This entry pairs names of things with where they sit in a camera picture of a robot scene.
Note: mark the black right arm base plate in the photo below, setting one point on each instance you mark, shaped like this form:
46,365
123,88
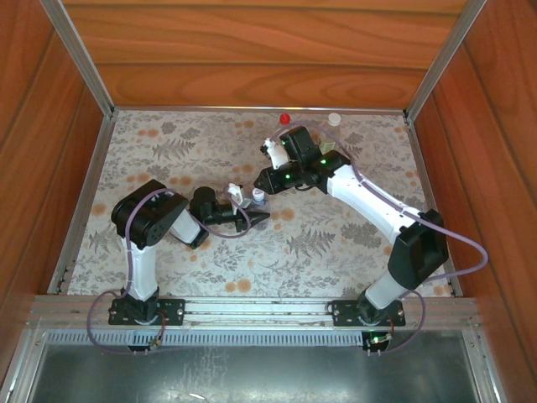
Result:
344,312

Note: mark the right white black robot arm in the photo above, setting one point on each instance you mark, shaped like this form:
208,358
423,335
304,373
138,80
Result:
369,201

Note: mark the aluminium frame post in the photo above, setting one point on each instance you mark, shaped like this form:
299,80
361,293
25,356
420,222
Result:
79,54
444,54

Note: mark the shiny metal sheet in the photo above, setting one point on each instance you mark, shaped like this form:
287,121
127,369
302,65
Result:
251,378

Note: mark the floral tablecloth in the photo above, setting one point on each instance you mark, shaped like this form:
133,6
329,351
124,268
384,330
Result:
189,138

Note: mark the aluminium table side rail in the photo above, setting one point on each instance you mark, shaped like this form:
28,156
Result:
420,168
84,201

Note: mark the clear bottle with green label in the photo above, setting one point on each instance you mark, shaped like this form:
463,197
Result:
327,146

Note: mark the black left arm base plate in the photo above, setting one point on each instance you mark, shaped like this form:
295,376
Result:
172,312

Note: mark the small circuit board with LED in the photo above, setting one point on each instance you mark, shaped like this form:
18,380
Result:
377,339

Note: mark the red bottle cap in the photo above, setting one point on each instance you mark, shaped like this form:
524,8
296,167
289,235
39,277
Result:
285,118

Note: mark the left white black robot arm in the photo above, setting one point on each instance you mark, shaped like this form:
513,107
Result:
140,273

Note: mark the aluminium mounting rail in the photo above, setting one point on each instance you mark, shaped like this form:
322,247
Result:
251,308

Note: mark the long aluminium table edge rail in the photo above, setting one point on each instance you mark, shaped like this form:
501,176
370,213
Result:
210,109

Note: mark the clear purple-tinted bottle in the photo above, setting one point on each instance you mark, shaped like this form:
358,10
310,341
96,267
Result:
261,205

